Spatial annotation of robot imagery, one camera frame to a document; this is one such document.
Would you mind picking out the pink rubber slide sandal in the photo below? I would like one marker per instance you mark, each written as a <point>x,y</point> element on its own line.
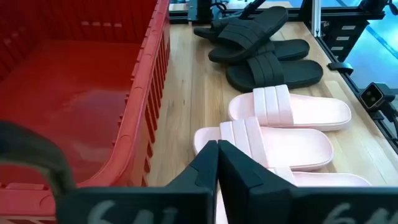
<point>295,146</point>
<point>311,112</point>
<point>326,180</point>

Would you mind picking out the black table-level camera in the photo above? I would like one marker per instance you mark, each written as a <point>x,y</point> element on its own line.
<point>371,97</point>

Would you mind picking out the red plastic bin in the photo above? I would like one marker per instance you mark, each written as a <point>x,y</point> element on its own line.
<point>77,93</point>

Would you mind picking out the black rubber slide sandal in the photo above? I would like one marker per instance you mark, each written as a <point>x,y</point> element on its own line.
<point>203,32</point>
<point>248,34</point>
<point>292,49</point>
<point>298,74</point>

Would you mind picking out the black bracket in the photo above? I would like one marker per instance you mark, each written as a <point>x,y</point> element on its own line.
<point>340,67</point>

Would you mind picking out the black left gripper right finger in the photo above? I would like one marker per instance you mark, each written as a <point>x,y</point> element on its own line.
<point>264,202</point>

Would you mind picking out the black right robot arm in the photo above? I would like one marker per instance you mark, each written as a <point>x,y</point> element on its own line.
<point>200,9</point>

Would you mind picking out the silver aluminium post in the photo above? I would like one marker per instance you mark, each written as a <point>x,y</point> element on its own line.
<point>316,18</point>

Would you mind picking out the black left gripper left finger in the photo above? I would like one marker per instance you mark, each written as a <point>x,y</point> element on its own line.
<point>186,202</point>

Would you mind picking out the black labelled drawer cabinet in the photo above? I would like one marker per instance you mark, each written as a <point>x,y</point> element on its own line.
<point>354,40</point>

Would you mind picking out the black aluminium frame rail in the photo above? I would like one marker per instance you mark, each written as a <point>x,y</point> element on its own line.
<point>342,14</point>
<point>387,132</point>

